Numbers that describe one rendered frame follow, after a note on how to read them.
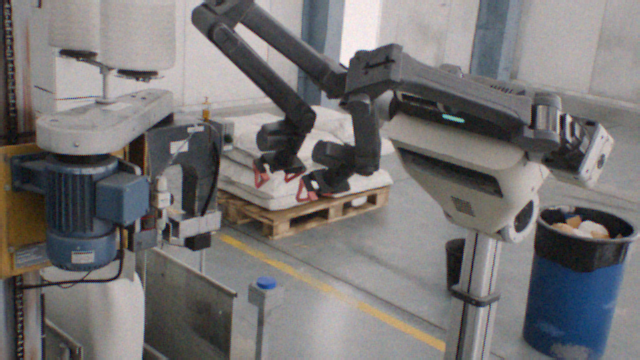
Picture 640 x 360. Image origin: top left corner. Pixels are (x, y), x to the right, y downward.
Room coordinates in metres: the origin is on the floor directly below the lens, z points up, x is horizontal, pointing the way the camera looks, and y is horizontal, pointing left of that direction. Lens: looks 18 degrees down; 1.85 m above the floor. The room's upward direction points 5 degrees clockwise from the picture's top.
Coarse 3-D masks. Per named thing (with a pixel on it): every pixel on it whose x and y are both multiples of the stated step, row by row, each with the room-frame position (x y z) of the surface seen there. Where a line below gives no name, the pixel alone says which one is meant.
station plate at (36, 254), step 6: (30, 246) 1.68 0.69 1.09; (36, 246) 1.69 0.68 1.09; (42, 246) 1.70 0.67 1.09; (18, 252) 1.66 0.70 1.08; (24, 252) 1.67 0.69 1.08; (30, 252) 1.68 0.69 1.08; (36, 252) 1.69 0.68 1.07; (42, 252) 1.70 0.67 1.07; (18, 258) 1.66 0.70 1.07; (24, 258) 1.67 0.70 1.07; (30, 258) 1.68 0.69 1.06; (36, 258) 1.69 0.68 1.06; (42, 258) 1.70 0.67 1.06; (18, 264) 1.66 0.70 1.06; (24, 264) 1.67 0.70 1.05; (30, 264) 1.68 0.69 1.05
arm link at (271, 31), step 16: (208, 0) 1.70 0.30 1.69; (224, 0) 1.69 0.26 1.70; (240, 0) 1.67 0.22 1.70; (192, 16) 1.69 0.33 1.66; (208, 16) 1.66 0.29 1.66; (224, 16) 1.65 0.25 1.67; (240, 16) 1.67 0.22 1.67; (256, 16) 1.71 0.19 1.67; (272, 16) 1.76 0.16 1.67; (208, 32) 1.64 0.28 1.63; (256, 32) 1.73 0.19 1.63; (272, 32) 1.76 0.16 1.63; (288, 32) 1.79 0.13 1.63; (288, 48) 1.80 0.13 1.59; (304, 48) 1.83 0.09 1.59; (304, 64) 1.84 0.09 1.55; (320, 64) 1.87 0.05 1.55; (320, 80) 1.86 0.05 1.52; (336, 80) 1.88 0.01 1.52; (336, 96) 1.90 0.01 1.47
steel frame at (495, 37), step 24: (312, 0) 8.00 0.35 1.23; (336, 0) 7.77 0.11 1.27; (504, 0) 10.22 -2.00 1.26; (312, 24) 7.99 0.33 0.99; (336, 24) 7.79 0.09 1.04; (480, 24) 10.30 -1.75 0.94; (504, 24) 10.19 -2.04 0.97; (312, 48) 7.96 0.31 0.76; (336, 48) 7.82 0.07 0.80; (480, 48) 10.37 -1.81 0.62; (504, 48) 10.05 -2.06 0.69; (480, 72) 10.35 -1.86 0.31; (504, 72) 10.12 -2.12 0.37; (312, 96) 7.93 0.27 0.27
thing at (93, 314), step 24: (48, 288) 2.25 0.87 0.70; (72, 288) 2.16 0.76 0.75; (96, 288) 2.11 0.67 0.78; (120, 288) 2.12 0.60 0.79; (48, 312) 2.25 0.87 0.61; (72, 312) 2.15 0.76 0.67; (96, 312) 2.10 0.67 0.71; (120, 312) 2.10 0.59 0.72; (144, 312) 2.18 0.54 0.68; (72, 336) 2.15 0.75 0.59; (96, 336) 2.09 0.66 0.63; (120, 336) 2.09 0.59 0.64
